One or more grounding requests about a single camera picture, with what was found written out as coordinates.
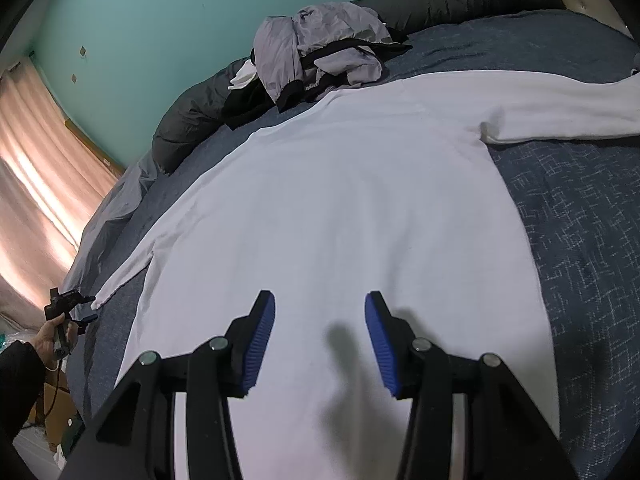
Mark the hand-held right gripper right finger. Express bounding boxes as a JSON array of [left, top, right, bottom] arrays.
[[364, 290, 583, 480]]

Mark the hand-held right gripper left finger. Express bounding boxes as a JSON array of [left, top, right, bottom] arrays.
[[57, 290, 277, 480]]

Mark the white long-sleeve shirt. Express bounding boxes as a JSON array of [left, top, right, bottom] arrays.
[[92, 70, 640, 480]]

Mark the person's left forearm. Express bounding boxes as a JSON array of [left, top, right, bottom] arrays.
[[0, 340, 48, 461]]

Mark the person's left hand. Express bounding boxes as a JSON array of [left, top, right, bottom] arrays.
[[31, 313, 79, 372]]

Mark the light grey bed sheet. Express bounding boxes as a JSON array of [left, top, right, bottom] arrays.
[[62, 162, 161, 301]]

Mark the cardboard box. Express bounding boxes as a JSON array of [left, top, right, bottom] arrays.
[[27, 382, 81, 456]]

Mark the pink curtain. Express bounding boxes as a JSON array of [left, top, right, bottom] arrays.
[[0, 57, 126, 318]]

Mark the wooden window trim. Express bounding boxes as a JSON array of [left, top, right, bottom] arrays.
[[65, 119, 126, 175]]

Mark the bed with blue-grey sheet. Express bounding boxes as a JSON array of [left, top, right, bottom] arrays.
[[65, 7, 640, 480]]

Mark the small white cloth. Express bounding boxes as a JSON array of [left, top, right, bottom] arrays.
[[229, 59, 260, 92]]

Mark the grey jacket with black trim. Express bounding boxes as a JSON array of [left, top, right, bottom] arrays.
[[222, 2, 413, 128]]

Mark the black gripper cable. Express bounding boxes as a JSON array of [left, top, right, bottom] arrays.
[[42, 360, 71, 421]]

